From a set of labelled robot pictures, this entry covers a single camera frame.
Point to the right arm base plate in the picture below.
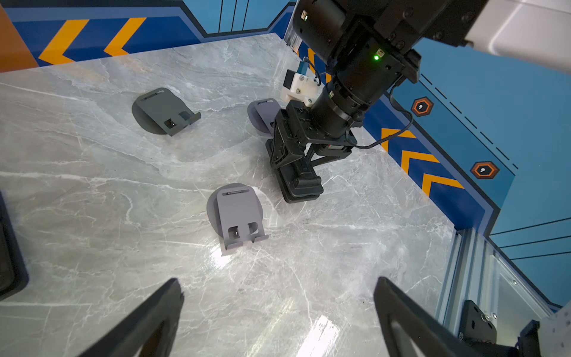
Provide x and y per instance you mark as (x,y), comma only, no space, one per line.
(481,335)

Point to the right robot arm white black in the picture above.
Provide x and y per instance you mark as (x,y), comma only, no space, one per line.
(369,47)

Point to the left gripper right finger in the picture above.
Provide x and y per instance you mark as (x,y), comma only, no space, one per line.
(408,329)

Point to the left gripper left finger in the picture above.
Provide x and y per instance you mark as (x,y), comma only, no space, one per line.
(149,330)

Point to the aluminium front rail frame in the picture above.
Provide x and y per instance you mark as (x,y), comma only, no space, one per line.
(480,272)

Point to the black folding phone stand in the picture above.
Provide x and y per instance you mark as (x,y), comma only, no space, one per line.
(299,181)

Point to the dark grey round phone stand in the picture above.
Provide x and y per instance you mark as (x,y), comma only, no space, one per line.
(161,112)

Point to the black folded phone stand left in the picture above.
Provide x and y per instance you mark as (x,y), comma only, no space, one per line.
(14,275)

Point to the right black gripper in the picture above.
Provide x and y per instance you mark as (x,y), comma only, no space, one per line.
(297,139)

